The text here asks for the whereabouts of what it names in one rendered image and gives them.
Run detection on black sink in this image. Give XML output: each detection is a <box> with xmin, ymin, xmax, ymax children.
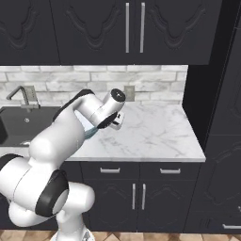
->
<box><xmin>0</xmin><ymin>105</ymin><xmax>63</xmax><ymax>147</ymax></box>

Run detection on teal blue object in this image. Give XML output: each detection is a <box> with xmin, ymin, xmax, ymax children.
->
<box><xmin>84</xmin><ymin>125</ymin><xmax>100</xmax><ymax>141</ymax></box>

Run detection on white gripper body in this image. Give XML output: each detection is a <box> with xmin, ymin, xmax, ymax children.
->
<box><xmin>108</xmin><ymin>120</ymin><xmax>124</xmax><ymax>131</ymax></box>

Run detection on black drawer front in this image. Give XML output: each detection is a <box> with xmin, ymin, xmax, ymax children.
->
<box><xmin>138</xmin><ymin>162</ymin><xmax>201</xmax><ymax>181</ymax></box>
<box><xmin>80</xmin><ymin>162</ymin><xmax>140</xmax><ymax>181</ymax></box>

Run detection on black upper cupboard door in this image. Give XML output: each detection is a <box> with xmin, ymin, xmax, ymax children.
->
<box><xmin>50</xmin><ymin>0</ymin><xmax>137</xmax><ymax>66</ymax></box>
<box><xmin>0</xmin><ymin>0</ymin><xmax>61</xmax><ymax>66</ymax></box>
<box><xmin>135</xmin><ymin>0</ymin><xmax>223</xmax><ymax>66</ymax></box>

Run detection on silver upper cupboard handle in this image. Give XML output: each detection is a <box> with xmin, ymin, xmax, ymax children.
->
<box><xmin>139</xmin><ymin>2</ymin><xmax>146</xmax><ymax>54</ymax></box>
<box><xmin>125</xmin><ymin>2</ymin><xmax>131</xmax><ymax>54</ymax></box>

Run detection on black tall cupboard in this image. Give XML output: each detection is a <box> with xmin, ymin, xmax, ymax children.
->
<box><xmin>183</xmin><ymin>0</ymin><xmax>241</xmax><ymax>235</ymax></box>

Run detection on black lower cupboard door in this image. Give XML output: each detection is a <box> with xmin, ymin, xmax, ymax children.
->
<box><xmin>82</xmin><ymin>179</ymin><xmax>139</xmax><ymax>233</ymax></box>
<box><xmin>137</xmin><ymin>179</ymin><xmax>196</xmax><ymax>233</ymax></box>

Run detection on black cupboard door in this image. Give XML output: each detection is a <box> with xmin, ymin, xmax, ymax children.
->
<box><xmin>82</xmin><ymin>179</ymin><xmax>139</xmax><ymax>233</ymax></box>
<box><xmin>135</xmin><ymin>0</ymin><xmax>223</xmax><ymax>66</ymax></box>
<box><xmin>0</xmin><ymin>0</ymin><xmax>61</xmax><ymax>66</ymax></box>
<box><xmin>137</xmin><ymin>179</ymin><xmax>196</xmax><ymax>233</ymax></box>
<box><xmin>50</xmin><ymin>0</ymin><xmax>137</xmax><ymax>66</ymax></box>

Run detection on grey metal tap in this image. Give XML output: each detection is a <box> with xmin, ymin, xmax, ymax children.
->
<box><xmin>6</xmin><ymin>85</ymin><xmax>41</xmax><ymax>114</ymax></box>

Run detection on silver drawer handle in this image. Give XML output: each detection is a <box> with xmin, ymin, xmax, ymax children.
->
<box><xmin>100</xmin><ymin>167</ymin><xmax>121</xmax><ymax>174</ymax></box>
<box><xmin>159</xmin><ymin>168</ymin><xmax>182</xmax><ymax>175</ymax></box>

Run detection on silver lower cupboard handle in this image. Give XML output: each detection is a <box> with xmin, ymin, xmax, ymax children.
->
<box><xmin>141</xmin><ymin>183</ymin><xmax>147</xmax><ymax>211</ymax></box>
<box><xmin>131</xmin><ymin>183</ymin><xmax>137</xmax><ymax>211</ymax></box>

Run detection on silver tall cupboard handle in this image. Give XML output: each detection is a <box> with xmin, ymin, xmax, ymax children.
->
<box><xmin>222</xmin><ymin>223</ymin><xmax>241</xmax><ymax>231</ymax></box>

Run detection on grey wall outlet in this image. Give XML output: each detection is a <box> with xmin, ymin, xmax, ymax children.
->
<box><xmin>24</xmin><ymin>86</ymin><xmax>39</xmax><ymax>105</ymax></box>
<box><xmin>123</xmin><ymin>85</ymin><xmax>137</xmax><ymax>103</ymax></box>

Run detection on black under-sink cupboard front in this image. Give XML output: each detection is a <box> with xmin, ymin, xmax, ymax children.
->
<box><xmin>58</xmin><ymin>161</ymin><xmax>84</xmax><ymax>189</ymax></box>

